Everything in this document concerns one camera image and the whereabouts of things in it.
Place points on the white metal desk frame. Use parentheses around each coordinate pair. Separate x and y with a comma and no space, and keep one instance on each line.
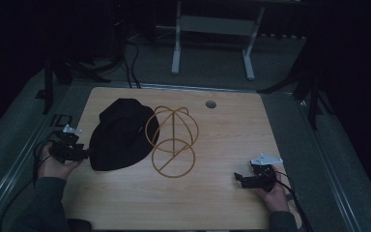
(215,35)

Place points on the grey table grommet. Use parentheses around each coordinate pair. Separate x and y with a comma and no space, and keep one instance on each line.
(210,104)

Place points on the black tripod stand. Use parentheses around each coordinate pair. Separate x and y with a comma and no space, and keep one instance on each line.
(61,74)
(306,83)

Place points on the person's left hand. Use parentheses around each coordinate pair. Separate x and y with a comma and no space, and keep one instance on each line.
(56,166)

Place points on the person's right hand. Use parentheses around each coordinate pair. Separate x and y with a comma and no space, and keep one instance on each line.
(275,196)

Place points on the black bucket hat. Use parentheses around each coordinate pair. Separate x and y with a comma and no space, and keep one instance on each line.
(122,135)

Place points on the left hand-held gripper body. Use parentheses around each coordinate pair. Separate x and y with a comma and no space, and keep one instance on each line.
(66,146)

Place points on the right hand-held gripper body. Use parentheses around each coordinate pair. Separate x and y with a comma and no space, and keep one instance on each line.
(262,175)

